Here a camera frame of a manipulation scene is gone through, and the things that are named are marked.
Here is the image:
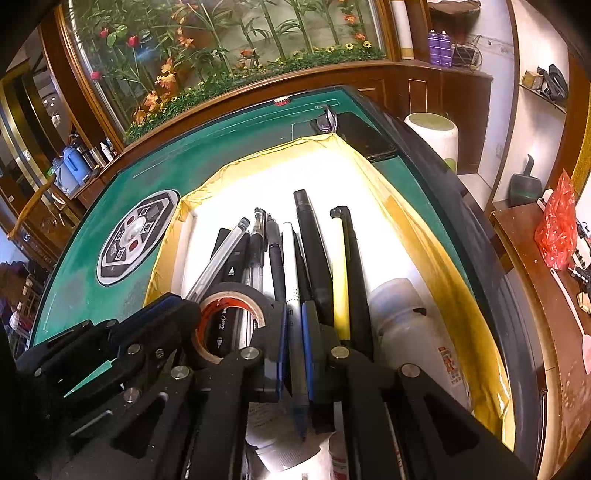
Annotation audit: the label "round mahjong control panel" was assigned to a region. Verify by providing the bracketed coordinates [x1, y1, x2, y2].
[96, 189, 180, 286]

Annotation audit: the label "clear blue ballpoint pen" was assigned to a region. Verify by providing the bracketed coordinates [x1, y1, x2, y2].
[185, 217, 250, 303]

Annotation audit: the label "yellow storage box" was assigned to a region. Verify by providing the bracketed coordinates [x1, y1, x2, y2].
[145, 134, 516, 447]

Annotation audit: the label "white green trash bin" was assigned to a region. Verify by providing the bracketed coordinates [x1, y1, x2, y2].
[405, 112, 459, 173]

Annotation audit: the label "wooden chair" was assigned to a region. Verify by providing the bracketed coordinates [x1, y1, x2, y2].
[6, 174, 56, 240]

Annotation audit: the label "white blue pen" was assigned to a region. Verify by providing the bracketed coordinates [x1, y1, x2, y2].
[280, 222, 308, 439]

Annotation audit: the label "black marker purple cap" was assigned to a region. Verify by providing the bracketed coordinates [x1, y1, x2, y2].
[238, 208, 266, 349]

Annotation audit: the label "purple bottles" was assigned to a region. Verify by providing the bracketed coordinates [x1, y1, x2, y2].
[428, 29, 453, 68]

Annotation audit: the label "flower planter display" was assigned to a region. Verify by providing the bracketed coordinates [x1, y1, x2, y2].
[63, 0, 385, 143]

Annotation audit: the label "black pen long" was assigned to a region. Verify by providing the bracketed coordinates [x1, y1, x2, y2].
[266, 215, 287, 303]

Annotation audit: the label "blue thermos jug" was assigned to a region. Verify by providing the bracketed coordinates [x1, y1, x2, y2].
[62, 146, 92, 185]

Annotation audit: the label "red plastic bag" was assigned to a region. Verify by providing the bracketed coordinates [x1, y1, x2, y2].
[534, 171, 578, 270]

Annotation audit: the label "black tape roll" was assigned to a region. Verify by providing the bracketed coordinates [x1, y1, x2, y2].
[192, 282, 281, 364]

